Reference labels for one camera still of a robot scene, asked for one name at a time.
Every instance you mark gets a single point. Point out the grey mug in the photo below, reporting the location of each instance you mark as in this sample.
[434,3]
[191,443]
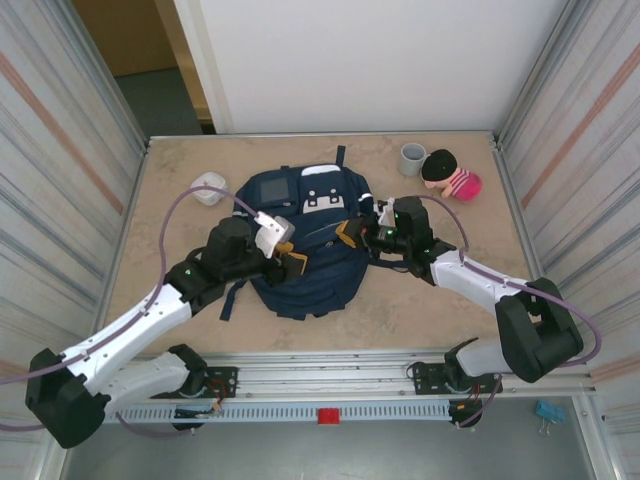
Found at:
[411,162]

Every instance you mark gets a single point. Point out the navy blue backpack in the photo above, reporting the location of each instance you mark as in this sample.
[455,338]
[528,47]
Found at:
[310,295]

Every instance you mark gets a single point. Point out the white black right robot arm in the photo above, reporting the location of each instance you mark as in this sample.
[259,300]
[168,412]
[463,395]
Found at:
[475,280]

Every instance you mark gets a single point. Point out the aluminium mounting rail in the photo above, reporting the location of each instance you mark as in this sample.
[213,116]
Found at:
[325,375]

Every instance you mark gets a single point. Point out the plush doll with pink shirt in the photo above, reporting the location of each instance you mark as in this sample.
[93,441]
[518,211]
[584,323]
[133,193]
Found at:
[455,182]

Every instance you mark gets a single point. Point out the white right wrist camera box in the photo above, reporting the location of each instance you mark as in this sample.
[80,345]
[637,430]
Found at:
[386,217]

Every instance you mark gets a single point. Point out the white square lidded box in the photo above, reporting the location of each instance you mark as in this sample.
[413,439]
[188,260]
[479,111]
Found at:
[212,197]

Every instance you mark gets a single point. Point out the red block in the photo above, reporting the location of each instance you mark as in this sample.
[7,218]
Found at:
[328,416]

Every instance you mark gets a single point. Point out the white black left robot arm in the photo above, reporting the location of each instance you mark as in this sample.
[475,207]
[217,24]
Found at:
[130,325]

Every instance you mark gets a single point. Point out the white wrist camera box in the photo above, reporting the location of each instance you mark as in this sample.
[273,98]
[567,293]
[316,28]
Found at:
[272,230]
[386,217]

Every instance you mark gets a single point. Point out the blue binder clip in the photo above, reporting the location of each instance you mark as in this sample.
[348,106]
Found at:
[549,410]

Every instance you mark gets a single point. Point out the brown wooden door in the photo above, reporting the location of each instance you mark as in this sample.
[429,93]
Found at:
[130,35]

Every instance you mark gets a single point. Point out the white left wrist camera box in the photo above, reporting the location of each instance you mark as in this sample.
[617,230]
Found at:
[272,230]

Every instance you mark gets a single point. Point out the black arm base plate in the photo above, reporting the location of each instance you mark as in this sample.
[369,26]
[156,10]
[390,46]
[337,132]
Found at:
[427,377]
[225,382]

